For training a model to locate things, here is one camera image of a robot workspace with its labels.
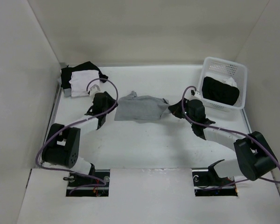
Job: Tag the white perforated plastic basket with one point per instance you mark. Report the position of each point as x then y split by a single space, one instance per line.
220 69

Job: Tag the folded white tank top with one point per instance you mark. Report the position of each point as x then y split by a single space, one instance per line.
80 80

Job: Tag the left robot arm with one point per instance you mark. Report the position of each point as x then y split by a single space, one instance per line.
63 142

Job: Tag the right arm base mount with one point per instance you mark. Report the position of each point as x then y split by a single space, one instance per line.
207 184

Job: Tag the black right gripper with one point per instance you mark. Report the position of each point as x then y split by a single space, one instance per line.
175 109

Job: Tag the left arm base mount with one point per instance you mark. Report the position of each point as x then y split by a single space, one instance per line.
78 186

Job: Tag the folded black tank top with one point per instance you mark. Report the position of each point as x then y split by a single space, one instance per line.
67 72

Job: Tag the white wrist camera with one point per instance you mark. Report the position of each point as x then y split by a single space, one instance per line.
93 90
196 94

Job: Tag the white garment in basket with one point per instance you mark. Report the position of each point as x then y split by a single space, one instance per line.
230 81

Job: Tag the black garment in basket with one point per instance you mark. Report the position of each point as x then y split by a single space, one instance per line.
219 92

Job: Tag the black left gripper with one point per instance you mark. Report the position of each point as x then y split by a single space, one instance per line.
112 102

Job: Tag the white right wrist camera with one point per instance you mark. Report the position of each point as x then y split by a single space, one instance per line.
196 94

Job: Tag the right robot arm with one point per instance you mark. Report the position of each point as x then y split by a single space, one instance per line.
254 157

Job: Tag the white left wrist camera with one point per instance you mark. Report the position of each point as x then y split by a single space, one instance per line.
93 90

